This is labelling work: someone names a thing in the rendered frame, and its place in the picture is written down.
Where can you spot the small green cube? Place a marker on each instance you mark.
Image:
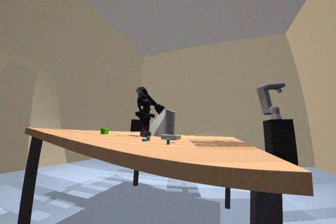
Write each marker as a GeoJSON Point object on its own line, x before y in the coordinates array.
{"type": "Point", "coordinates": [104, 131]}

